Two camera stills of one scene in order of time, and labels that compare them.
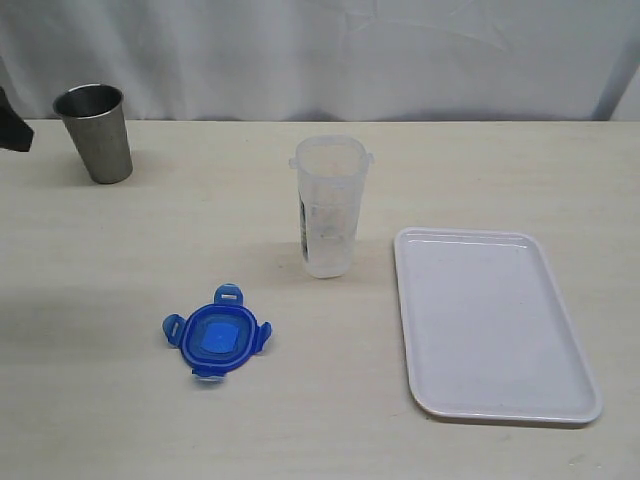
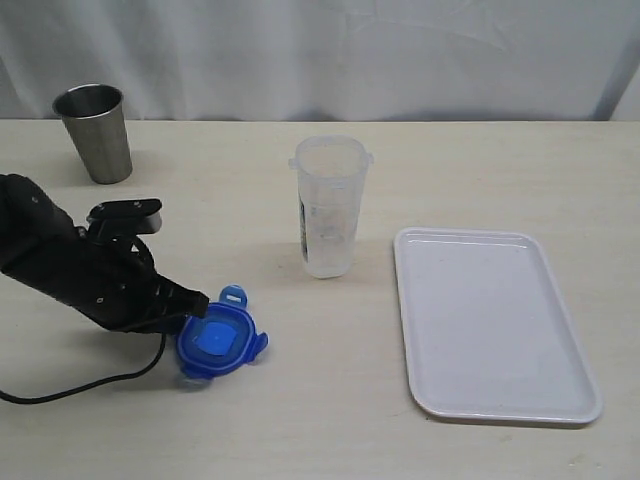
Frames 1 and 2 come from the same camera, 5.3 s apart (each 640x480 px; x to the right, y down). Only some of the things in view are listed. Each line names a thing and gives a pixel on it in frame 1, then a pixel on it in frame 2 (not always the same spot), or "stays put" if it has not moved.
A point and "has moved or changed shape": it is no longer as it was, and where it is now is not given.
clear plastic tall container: [331, 171] stays put
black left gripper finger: [15, 133] → [111, 280]
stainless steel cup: [93, 117] stays put
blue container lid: [218, 338] has moved or changed shape
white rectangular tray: [488, 335] stays put
